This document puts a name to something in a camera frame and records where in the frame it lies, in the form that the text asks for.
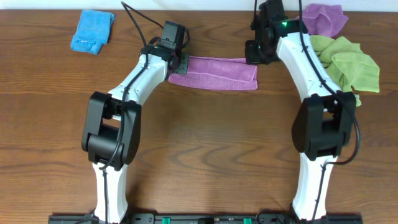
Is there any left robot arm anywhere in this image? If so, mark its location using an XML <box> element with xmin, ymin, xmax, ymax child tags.
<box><xmin>81</xmin><ymin>21</ymin><xmax>190</xmax><ymax>223</ymax></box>

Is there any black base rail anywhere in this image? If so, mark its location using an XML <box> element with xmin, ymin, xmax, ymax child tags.
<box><xmin>47</xmin><ymin>213</ymin><xmax>363</xmax><ymax>224</ymax></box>

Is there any purple microfiber cloth with label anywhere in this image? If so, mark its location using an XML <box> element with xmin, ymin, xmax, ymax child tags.
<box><xmin>168</xmin><ymin>56</ymin><xmax>258</xmax><ymax>91</ymax></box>

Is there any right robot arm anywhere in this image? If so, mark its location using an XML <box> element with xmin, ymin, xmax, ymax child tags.
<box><xmin>245</xmin><ymin>0</ymin><xmax>363</xmax><ymax>223</ymax></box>

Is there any folded blue cloth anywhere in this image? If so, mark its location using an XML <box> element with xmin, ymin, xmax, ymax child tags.
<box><xmin>70</xmin><ymin>9</ymin><xmax>115</xmax><ymax>55</ymax></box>

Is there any crumpled purple cloth at back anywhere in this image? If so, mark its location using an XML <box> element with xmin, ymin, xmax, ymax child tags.
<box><xmin>302</xmin><ymin>4</ymin><xmax>349</xmax><ymax>38</ymax></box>

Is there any crumpled green cloth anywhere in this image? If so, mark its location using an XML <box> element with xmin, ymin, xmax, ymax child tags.
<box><xmin>310</xmin><ymin>35</ymin><xmax>380</xmax><ymax>93</ymax></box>

